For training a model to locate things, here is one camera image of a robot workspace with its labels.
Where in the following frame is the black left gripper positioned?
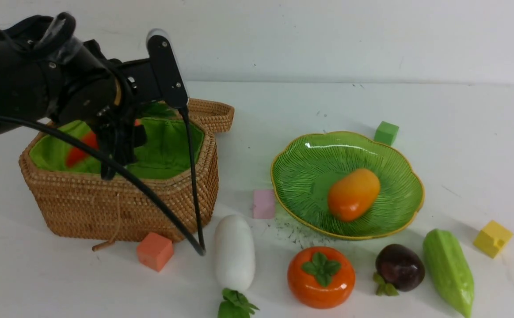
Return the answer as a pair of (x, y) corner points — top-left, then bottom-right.
(82, 40), (148, 167)

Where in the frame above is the orange carrot with leaves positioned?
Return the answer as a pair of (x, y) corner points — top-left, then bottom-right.
(65, 102), (178, 168)

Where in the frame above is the white radish with leaves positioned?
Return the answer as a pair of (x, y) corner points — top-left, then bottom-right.
(213, 215), (259, 318)

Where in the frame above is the yellow orange mango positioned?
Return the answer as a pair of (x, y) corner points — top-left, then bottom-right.
(327, 168), (381, 222)

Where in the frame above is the orange persimmon green calyx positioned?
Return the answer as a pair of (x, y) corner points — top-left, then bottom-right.
(287, 246), (356, 309)

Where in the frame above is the dark purple mangosteen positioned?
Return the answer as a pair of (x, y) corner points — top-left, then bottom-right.
(373, 244), (425, 296)

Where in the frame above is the light green bitter gourd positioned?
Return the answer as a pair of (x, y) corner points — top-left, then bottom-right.
(423, 229), (475, 318)

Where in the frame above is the woven rattan basket green lining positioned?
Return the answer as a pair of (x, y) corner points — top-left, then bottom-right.
(19, 98), (220, 243)

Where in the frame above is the woven rattan basket lid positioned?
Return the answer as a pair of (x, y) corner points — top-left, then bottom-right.
(187, 98), (235, 134)

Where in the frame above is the orange foam cube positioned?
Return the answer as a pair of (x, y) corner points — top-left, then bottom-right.
(136, 233), (174, 272)

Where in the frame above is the pink foam cube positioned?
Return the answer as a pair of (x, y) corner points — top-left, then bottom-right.
(252, 189), (277, 220)

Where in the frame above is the green leaf-shaped plate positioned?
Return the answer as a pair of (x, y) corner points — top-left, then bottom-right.
(270, 131), (425, 240)

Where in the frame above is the green foam cube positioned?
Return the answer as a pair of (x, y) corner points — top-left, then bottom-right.
(373, 121), (400, 146)

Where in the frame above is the yellow foam cube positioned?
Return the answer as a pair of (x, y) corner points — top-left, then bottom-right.
(473, 220), (514, 258)

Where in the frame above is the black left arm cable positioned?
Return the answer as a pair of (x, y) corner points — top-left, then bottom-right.
(0, 12), (207, 257)

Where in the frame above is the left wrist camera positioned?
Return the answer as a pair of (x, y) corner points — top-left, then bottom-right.
(146, 28), (189, 110)

